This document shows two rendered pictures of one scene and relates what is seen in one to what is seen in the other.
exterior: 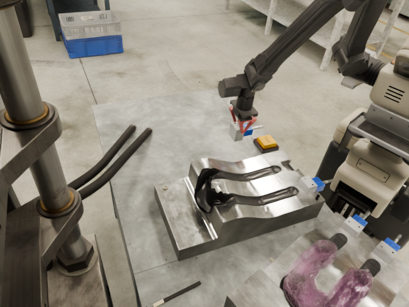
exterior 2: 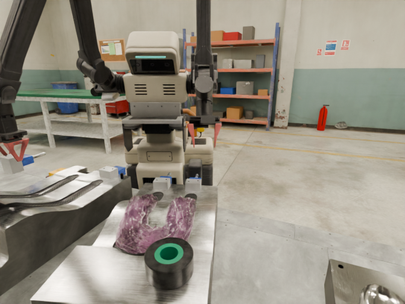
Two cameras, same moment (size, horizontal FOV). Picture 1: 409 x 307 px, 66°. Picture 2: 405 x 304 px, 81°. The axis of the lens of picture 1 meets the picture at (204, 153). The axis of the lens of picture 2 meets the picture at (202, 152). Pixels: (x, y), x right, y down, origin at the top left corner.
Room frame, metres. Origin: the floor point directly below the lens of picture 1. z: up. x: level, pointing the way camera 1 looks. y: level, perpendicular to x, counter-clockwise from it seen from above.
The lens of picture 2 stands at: (-0.01, -0.11, 1.23)
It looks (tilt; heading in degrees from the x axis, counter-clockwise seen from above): 19 degrees down; 319
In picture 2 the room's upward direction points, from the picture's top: straight up
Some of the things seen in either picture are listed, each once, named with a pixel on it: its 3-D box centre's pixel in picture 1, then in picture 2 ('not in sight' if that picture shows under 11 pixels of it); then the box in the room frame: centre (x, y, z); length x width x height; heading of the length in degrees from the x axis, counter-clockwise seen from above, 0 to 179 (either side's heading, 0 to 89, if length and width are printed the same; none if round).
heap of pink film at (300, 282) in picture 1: (330, 276); (159, 213); (0.43, -0.36, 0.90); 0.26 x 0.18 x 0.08; 133
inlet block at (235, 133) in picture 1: (248, 129); (26, 158); (0.98, -0.15, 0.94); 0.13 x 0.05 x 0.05; 116
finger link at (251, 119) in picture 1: (243, 120); (13, 147); (0.95, -0.13, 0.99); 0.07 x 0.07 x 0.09; 26
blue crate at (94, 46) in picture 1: (92, 39); not in sight; (3.51, 1.42, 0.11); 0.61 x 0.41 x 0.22; 119
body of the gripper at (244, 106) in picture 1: (244, 102); (5, 125); (0.96, -0.12, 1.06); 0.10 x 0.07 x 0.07; 26
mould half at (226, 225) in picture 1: (238, 194); (32, 211); (0.71, -0.13, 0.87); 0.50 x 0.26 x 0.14; 116
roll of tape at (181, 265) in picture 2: not in sight; (169, 261); (0.26, -0.28, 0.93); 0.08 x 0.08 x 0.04
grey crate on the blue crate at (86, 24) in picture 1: (90, 24); not in sight; (3.51, 1.42, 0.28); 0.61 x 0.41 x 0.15; 119
